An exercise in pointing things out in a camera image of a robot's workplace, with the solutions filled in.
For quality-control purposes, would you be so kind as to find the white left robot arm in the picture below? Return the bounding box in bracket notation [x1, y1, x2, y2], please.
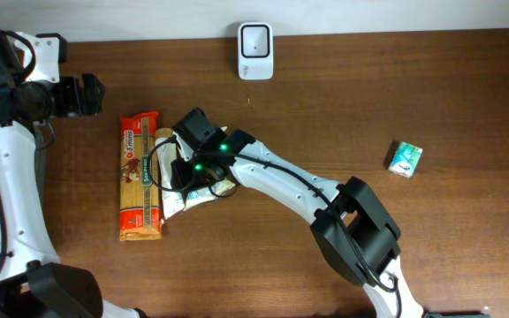
[0, 30, 141, 317]

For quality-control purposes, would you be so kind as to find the teal tissue pack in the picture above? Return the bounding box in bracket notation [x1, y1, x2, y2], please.
[388, 141, 423, 178]

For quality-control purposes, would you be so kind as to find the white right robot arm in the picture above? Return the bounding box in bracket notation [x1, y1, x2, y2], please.
[175, 128, 424, 317]

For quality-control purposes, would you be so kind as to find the white tube with gold cap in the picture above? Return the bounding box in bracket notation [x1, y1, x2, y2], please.
[156, 142, 185, 220]

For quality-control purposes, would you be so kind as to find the orange spaghetti packet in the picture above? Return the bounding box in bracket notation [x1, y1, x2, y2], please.
[119, 111, 162, 241]

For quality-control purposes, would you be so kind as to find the white crinkled snack bag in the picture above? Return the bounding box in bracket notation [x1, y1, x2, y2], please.
[175, 125, 238, 208]

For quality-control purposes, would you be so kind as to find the white barcode scanner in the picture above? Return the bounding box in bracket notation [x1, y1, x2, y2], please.
[237, 22, 274, 80]

